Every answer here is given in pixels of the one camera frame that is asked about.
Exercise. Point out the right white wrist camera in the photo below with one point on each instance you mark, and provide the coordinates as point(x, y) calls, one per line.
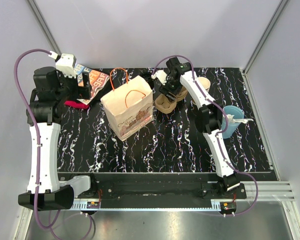
point(161, 76)

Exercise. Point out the paper takeout bag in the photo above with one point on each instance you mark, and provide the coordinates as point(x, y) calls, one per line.
point(129, 107)

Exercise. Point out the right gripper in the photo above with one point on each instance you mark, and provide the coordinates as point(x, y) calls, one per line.
point(164, 89)

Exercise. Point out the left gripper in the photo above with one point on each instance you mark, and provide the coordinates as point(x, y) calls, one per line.
point(83, 92)

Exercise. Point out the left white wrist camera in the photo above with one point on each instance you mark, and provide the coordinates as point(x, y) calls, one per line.
point(64, 63)

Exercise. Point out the blue plastic cup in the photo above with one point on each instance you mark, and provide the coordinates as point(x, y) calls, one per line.
point(233, 113)

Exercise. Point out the paper cup stack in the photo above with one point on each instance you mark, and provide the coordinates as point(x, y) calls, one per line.
point(205, 86)

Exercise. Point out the red cloth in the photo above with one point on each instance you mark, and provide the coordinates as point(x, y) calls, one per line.
point(76, 105)

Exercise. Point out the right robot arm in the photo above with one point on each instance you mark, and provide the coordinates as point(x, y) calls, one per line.
point(180, 81)

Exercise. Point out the cardboard cup carrier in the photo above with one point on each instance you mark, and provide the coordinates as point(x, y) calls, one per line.
point(166, 105)

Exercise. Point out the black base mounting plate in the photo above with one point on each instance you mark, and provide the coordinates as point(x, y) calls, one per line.
point(156, 192)

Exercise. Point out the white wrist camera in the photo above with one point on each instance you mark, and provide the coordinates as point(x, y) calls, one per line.
point(161, 76)
point(64, 63)

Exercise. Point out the black coffee lid stack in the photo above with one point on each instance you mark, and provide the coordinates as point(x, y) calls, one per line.
point(147, 76)

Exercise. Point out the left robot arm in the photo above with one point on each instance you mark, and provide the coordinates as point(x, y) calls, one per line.
point(47, 102)

